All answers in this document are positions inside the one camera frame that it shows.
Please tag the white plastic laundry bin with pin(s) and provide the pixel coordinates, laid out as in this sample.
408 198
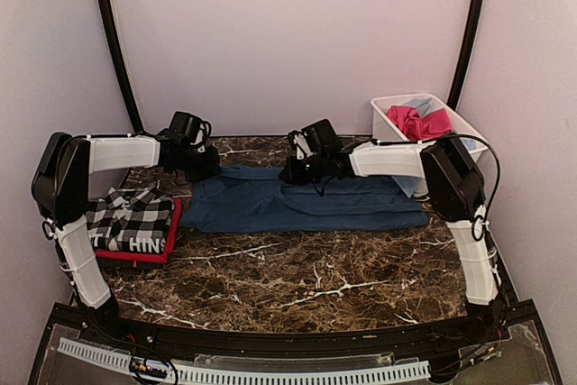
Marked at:
383 129

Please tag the folded red t-shirt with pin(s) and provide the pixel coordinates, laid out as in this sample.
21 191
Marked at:
151 257

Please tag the black frame post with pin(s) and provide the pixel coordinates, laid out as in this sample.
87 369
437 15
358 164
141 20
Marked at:
465 53
120 69

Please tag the right black frame post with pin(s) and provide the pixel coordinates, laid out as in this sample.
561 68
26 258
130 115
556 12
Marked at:
465 53

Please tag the pink garment in bin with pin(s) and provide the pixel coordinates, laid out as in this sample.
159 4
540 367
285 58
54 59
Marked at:
417 127

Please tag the white slotted cable duct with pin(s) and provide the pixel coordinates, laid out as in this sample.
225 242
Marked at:
219 369

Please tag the left black frame post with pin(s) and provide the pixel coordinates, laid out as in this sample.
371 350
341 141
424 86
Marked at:
120 69

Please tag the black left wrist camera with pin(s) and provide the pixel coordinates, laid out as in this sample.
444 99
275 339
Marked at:
187 129

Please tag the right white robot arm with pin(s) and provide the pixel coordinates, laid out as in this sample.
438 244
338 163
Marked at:
454 186

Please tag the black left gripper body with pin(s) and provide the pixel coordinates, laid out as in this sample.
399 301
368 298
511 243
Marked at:
196 167

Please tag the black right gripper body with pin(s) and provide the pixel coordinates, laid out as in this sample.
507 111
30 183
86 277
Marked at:
308 173

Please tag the black front rail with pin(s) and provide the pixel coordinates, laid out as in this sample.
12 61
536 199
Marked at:
428 340

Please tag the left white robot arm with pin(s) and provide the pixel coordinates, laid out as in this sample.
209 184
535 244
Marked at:
60 189

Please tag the black white plaid shirt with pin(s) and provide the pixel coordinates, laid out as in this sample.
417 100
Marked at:
130 220

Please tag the blue garment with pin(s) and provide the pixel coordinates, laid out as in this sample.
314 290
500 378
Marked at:
249 200

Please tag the light blue cloth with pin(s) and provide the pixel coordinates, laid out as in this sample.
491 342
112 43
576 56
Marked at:
424 106

